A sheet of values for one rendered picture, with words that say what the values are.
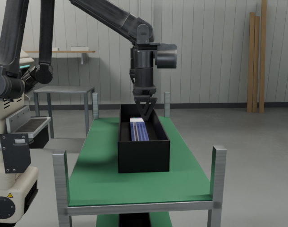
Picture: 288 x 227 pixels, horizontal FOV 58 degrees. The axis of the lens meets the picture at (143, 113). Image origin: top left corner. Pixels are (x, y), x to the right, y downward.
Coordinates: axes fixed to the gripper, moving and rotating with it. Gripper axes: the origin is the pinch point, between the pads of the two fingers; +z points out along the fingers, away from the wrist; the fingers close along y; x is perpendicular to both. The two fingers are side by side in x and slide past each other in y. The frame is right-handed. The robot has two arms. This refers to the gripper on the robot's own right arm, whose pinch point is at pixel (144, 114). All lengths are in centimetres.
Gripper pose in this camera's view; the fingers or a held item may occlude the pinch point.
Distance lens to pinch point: 83.0
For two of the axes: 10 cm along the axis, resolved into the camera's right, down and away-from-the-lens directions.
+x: -10.0, 0.2, -0.7
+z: 0.1, 9.7, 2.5
